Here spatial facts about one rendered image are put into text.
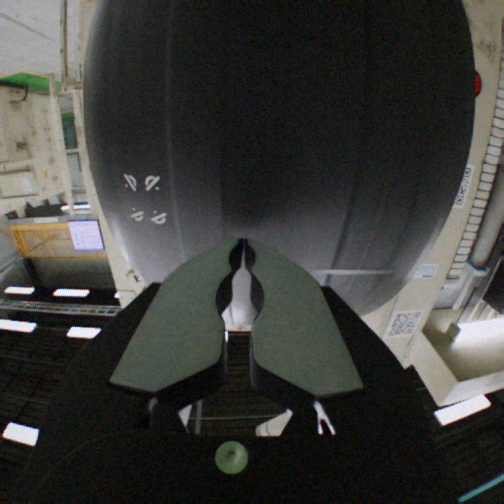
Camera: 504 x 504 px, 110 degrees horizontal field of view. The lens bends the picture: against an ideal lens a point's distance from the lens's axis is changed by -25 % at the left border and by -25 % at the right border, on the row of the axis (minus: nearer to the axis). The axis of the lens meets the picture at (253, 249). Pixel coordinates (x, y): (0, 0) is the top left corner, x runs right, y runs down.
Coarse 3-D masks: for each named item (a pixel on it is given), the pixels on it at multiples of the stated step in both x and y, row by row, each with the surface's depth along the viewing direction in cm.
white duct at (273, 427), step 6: (408, 360) 92; (282, 414) 125; (270, 420) 129; (276, 420) 124; (282, 420) 120; (258, 426) 132; (264, 426) 127; (270, 426) 124; (276, 426) 121; (282, 426) 119; (258, 432) 127; (264, 432) 124; (270, 432) 122; (276, 432) 120
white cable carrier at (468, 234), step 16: (496, 96) 26; (496, 112) 27; (496, 128) 28; (496, 144) 29; (496, 160) 30; (480, 176) 32; (480, 192) 33; (480, 208) 34; (464, 240) 37; (464, 256) 38; (448, 272) 40
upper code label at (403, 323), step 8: (400, 312) 43; (408, 312) 43; (416, 312) 43; (392, 320) 43; (400, 320) 44; (408, 320) 44; (416, 320) 44; (392, 328) 44; (400, 328) 45; (408, 328) 45; (384, 336) 45; (392, 336) 46; (400, 336) 46
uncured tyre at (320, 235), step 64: (128, 0) 9; (192, 0) 9; (256, 0) 9; (320, 0) 9; (384, 0) 8; (448, 0) 8; (128, 64) 10; (192, 64) 9; (256, 64) 10; (320, 64) 10; (384, 64) 9; (448, 64) 9; (128, 128) 11; (192, 128) 11; (256, 128) 11; (320, 128) 11; (384, 128) 11; (448, 128) 10; (192, 192) 12; (256, 192) 12; (320, 192) 12; (384, 192) 12; (448, 192) 13; (128, 256) 18; (192, 256) 15; (320, 256) 15; (384, 256) 15
